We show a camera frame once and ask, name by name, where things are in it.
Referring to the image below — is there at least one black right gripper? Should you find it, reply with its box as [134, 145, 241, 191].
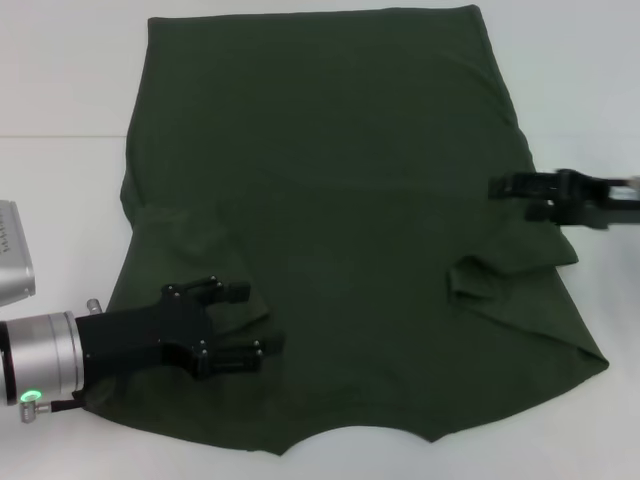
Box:
[488, 169, 640, 231]

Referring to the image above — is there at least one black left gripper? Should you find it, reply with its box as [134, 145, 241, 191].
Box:
[74, 275, 286, 385]

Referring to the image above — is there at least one dark green t-shirt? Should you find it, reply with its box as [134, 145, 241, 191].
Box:
[82, 3, 611, 457]

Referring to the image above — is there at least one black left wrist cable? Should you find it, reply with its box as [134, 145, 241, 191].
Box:
[19, 390, 85, 425]

